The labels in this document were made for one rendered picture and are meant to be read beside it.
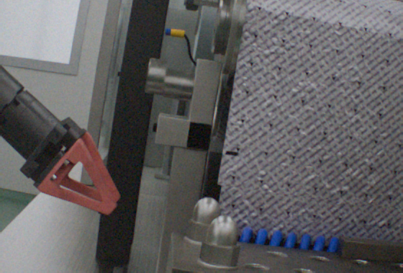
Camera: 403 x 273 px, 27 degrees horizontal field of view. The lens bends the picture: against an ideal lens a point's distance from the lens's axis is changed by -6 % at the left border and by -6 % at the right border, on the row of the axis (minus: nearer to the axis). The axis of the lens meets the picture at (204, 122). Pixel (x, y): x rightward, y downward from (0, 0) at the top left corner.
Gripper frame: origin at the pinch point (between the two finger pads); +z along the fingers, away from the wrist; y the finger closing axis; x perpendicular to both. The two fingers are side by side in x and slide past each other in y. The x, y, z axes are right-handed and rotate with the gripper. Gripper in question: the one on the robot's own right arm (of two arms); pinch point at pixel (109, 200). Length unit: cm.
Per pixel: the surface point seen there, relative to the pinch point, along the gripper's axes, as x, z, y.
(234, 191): 9.4, 9.1, 0.0
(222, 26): 21.4, -3.0, -2.7
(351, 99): 24.7, 12.1, 0.0
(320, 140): 19.3, 12.4, 0.0
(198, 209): 6.3, 6.5, 7.6
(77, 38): -19, -72, -555
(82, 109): -56, -34, -556
